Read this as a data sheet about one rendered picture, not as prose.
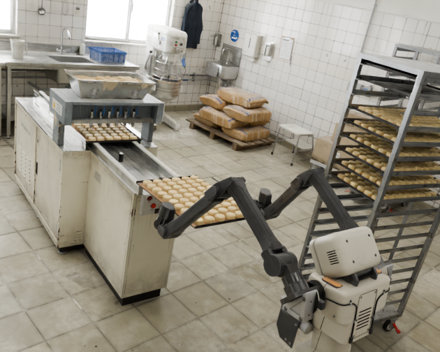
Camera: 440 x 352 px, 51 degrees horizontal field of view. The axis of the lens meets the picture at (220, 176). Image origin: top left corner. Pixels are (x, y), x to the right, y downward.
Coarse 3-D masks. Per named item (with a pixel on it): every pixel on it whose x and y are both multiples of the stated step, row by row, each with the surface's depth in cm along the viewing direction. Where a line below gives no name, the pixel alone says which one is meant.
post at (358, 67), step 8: (360, 56) 272; (360, 64) 273; (360, 72) 276; (352, 80) 278; (352, 88) 278; (352, 96) 281; (344, 104) 284; (344, 112) 284; (336, 136) 291; (336, 144) 291; (336, 152) 294; (328, 160) 298; (328, 168) 298; (328, 176) 300; (320, 200) 306; (312, 216) 313; (312, 224) 313; (304, 248) 321
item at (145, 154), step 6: (126, 144) 340; (132, 144) 332; (138, 144) 328; (138, 150) 325; (144, 150) 319; (144, 156) 319; (150, 156) 311; (150, 162) 312; (156, 162) 305; (162, 162) 304; (156, 168) 306; (162, 168) 300; (168, 168) 296; (162, 174) 300; (168, 174) 294; (174, 174) 289
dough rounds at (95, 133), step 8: (80, 128) 331; (88, 128) 335; (96, 128) 338; (104, 128) 342; (112, 128) 346; (120, 128) 349; (88, 136) 319; (96, 136) 322; (104, 136) 326; (112, 136) 330; (120, 136) 334; (128, 136) 332; (136, 136) 336
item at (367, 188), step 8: (344, 176) 296; (352, 176) 301; (352, 184) 286; (360, 184) 288; (368, 184) 291; (368, 192) 276; (376, 192) 279; (392, 192) 284; (400, 192) 289; (408, 192) 292; (416, 192) 295; (424, 192) 295; (432, 192) 298
